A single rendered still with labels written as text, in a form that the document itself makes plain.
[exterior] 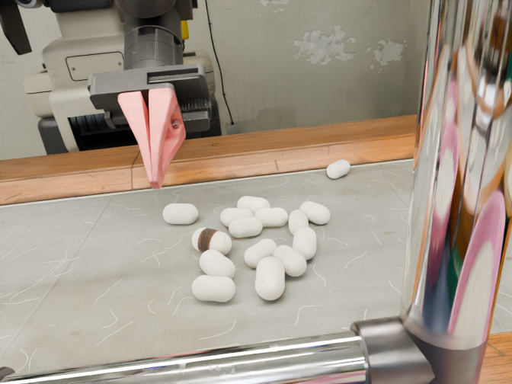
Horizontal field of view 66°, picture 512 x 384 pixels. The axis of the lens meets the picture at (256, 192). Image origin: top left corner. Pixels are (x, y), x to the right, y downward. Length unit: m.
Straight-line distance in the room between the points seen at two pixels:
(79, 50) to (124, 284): 0.71
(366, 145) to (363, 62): 2.09
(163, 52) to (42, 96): 0.93
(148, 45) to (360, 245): 0.26
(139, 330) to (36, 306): 0.10
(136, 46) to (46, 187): 0.23
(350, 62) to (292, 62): 0.36
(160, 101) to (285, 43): 2.11
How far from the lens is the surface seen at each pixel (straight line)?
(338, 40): 2.53
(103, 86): 0.37
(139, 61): 0.39
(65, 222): 0.48
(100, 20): 1.00
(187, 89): 0.38
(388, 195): 0.44
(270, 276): 0.28
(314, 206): 0.38
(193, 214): 0.40
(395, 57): 2.70
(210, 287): 0.29
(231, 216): 0.38
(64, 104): 0.97
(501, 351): 0.25
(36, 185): 0.56
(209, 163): 0.50
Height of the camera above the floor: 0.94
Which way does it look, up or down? 25 degrees down
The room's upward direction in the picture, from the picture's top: 6 degrees counter-clockwise
